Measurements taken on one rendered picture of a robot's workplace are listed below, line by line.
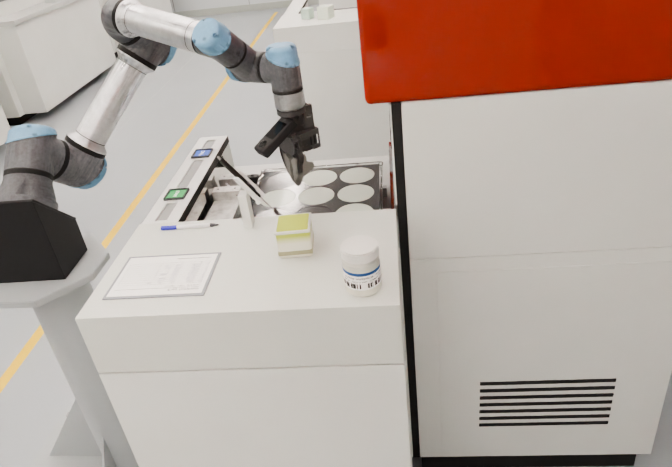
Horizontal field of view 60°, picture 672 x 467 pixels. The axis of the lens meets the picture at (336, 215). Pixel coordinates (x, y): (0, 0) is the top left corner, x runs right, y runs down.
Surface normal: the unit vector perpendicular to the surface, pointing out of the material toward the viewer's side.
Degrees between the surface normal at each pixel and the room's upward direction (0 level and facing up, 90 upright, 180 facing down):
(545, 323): 90
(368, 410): 90
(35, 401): 0
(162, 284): 0
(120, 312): 0
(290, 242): 90
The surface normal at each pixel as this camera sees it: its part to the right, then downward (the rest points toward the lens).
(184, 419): -0.07, 0.51
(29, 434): -0.11, -0.86
